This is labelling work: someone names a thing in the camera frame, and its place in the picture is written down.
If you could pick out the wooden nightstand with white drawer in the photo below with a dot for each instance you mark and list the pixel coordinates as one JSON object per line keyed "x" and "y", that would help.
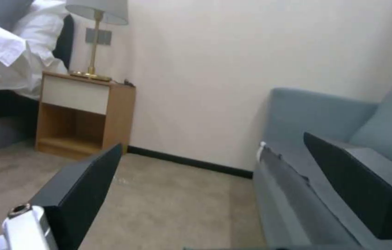
{"x": 81, "y": 114}

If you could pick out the white duvet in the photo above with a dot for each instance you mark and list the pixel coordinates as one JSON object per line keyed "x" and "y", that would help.
{"x": 5, "y": 60}

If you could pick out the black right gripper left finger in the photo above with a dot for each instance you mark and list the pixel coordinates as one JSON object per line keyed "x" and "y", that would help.
{"x": 77, "y": 182}

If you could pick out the small dark object on nightstand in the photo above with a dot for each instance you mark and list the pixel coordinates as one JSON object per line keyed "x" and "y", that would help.
{"x": 127, "y": 82}

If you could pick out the white pillow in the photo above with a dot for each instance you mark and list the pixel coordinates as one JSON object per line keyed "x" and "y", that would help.
{"x": 41, "y": 33}

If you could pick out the blue-grey fabric sofa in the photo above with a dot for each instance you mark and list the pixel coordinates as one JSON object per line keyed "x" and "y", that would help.
{"x": 321, "y": 125}

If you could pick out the grey wall switch plate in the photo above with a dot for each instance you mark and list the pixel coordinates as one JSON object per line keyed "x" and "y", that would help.
{"x": 99, "y": 36}

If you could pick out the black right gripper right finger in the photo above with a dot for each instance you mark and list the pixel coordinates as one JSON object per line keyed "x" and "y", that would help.
{"x": 362, "y": 179}

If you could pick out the blue-grey sofa cushion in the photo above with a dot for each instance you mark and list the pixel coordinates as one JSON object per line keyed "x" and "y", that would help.
{"x": 388, "y": 117}

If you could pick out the dark headboard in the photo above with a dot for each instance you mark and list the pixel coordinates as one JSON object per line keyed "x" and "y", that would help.
{"x": 64, "y": 43}

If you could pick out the brass table lamp grey shade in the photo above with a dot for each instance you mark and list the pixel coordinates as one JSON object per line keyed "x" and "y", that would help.
{"x": 97, "y": 31}

